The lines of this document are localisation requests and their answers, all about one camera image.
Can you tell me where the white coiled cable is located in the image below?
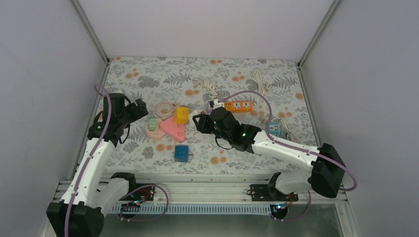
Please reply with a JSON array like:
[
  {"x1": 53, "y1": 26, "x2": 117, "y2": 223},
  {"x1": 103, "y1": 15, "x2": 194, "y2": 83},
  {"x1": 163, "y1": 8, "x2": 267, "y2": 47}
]
[
  {"x1": 251, "y1": 69, "x2": 272, "y2": 97},
  {"x1": 280, "y1": 118, "x2": 297, "y2": 142},
  {"x1": 202, "y1": 78, "x2": 218, "y2": 100}
]

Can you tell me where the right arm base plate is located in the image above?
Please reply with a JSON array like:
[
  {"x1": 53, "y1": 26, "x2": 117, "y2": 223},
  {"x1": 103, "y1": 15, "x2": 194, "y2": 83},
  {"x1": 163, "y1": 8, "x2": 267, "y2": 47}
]
[{"x1": 246, "y1": 184, "x2": 299, "y2": 201}]

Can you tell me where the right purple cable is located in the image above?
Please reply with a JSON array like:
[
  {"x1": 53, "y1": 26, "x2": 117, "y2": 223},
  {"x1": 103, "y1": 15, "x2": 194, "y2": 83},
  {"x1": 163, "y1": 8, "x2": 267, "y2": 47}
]
[{"x1": 217, "y1": 90, "x2": 358, "y2": 222}]

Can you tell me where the aluminium rail frame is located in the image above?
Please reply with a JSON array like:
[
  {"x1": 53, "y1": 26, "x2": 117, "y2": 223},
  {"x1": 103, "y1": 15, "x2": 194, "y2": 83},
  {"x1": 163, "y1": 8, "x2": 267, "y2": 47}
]
[{"x1": 53, "y1": 173, "x2": 348, "y2": 204}]

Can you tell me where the white plug adapter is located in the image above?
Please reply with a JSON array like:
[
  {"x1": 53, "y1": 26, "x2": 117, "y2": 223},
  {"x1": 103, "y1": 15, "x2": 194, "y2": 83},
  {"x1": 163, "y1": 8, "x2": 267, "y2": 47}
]
[{"x1": 188, "y1": 110, "x2": 207, "y2": 127}]

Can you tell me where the orange power strip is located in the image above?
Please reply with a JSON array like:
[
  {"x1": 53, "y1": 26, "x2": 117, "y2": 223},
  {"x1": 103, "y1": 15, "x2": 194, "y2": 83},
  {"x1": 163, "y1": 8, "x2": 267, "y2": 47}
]
[{"x1": 224, "y1": 101, "x2": 253, "y2": 113}]

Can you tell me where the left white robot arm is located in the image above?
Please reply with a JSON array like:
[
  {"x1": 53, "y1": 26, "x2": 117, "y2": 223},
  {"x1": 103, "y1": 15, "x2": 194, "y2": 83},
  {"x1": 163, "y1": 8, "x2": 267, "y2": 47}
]
[{"x1": 46, "y1": 93, "x2": 149, "y2": 237}]

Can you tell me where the pink coiled cable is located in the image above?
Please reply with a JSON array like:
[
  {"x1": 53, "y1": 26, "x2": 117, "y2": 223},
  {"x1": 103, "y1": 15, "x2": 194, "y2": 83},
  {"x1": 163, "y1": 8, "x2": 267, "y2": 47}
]
[{"x1": 153, "y1": 100, "x2": 177, "y2": 120}]

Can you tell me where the white coiled cable right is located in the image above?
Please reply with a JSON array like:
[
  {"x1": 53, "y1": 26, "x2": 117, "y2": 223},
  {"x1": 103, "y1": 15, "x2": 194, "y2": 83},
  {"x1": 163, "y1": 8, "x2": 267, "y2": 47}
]
[{"x1": 280, "y1": 118, "x2": 297, "y2": 142}]

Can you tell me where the white coiled cable centre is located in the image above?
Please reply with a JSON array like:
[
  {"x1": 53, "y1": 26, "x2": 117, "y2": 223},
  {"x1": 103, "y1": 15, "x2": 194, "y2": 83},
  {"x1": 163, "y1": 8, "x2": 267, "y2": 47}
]
[{"x1": 202, "y1": 78, "x2": 218, "y2": 100}]

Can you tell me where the teal power strip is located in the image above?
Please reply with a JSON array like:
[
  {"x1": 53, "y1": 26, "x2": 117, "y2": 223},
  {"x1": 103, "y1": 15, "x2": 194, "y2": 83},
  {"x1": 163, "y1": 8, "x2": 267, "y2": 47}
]
[{"x1": 268, "y1": 122, "x2": 281, "y2": 137}]

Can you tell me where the white coiled cable far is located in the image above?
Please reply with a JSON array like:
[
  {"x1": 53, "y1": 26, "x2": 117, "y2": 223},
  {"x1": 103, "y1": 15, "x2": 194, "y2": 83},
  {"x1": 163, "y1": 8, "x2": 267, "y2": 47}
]
[{"x1": 251, "y1": 69, "x2": 272, "y2": 97}]

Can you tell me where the yellow cube socket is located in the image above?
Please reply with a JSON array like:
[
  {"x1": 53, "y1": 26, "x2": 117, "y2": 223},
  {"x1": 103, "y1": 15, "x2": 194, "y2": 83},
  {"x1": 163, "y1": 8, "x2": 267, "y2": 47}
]
[{"x1": 173, "y1": 106, "x2": 190, "y2": 124}]

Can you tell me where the pink triangular power strip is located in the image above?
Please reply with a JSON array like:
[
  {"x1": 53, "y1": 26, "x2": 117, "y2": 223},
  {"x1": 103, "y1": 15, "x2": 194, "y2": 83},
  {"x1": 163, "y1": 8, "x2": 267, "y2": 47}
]
[{"x1": 159, "y1": 117, "x2": 185, "y2": 143}]

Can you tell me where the dark blue cube socket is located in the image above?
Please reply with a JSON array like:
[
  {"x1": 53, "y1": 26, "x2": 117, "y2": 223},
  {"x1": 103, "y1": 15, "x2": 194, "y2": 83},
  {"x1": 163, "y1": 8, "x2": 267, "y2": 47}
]
[{"x1": 174, "y1": 145, "x2": 189, "y2": 162}]

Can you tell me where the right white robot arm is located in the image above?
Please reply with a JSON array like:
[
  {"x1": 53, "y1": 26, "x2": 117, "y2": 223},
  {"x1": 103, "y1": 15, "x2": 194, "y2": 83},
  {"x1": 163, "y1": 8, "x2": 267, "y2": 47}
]
[{"x1": 192, "y1": 107, "x2": 345, "y2": 201}]

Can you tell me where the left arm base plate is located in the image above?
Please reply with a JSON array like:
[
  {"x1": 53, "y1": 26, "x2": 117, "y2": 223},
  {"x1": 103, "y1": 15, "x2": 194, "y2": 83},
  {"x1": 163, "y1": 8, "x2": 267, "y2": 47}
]
[{"x1": 118, "y1": 184, "x2": 155, "y2": 202}]

